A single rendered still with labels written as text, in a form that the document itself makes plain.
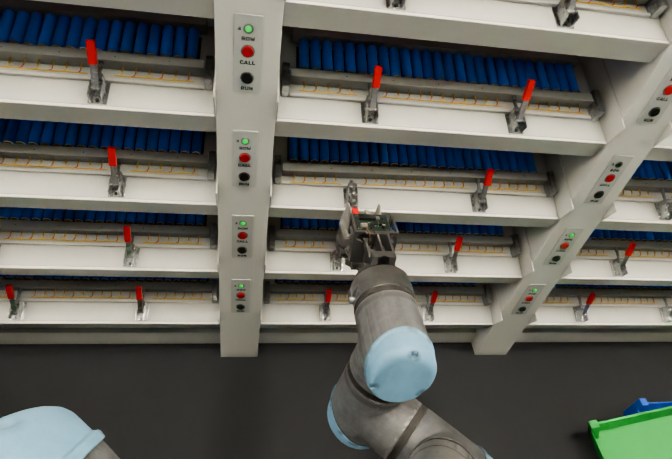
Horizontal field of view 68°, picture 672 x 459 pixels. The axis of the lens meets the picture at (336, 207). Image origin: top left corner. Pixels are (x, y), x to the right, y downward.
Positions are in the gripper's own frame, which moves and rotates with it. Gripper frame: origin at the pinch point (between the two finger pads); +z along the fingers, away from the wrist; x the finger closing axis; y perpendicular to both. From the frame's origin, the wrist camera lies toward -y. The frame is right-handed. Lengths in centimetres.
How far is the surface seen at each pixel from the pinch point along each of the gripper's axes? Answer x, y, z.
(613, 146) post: -46.0, 17.0, 1.9
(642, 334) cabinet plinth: -98, -50, 16
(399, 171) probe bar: -9.7, 4.3, 10.6
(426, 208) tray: -15.4, -1.2, 5.9
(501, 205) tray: -31.8, -0.5, 7.1
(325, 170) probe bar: 5.3, 3.9, 10.0
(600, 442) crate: -70, -58, -12
